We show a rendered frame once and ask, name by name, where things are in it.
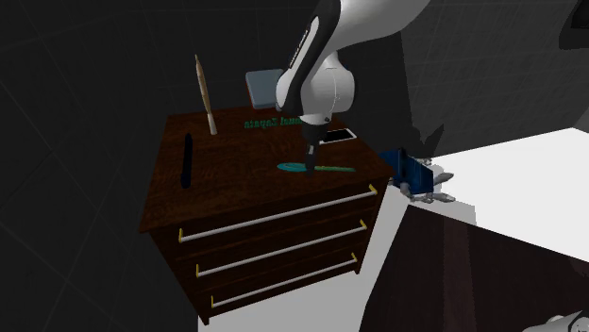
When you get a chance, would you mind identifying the black phone with white rim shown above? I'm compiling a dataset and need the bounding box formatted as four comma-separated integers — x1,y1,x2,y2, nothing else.
319,128,358,145

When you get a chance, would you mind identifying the dark brown chest of drawers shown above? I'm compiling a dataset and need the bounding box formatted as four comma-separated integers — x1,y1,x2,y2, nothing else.
139,104,396,325

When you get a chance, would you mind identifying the grey-blue box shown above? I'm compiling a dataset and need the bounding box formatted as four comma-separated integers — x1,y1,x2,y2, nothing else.
244,68,286,111

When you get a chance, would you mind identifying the blue and grey toy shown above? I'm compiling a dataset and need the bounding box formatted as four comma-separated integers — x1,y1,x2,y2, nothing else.
379,146,457,205

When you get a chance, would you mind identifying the tall tan wooden stick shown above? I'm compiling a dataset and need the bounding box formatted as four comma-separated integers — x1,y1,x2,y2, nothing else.
194,54,218,137

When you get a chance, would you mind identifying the black stick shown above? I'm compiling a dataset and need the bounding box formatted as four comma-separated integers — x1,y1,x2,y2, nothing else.
180,133,194,191

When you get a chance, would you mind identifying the teal spoon with green handle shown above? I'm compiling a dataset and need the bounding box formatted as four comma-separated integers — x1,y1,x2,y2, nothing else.
276,161,358,175

